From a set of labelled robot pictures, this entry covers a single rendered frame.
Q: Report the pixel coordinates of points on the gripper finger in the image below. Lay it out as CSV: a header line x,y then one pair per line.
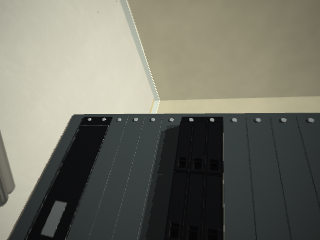
x,y
7,184

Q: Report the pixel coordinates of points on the black server rack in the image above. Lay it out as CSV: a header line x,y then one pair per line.
x,y
136,176

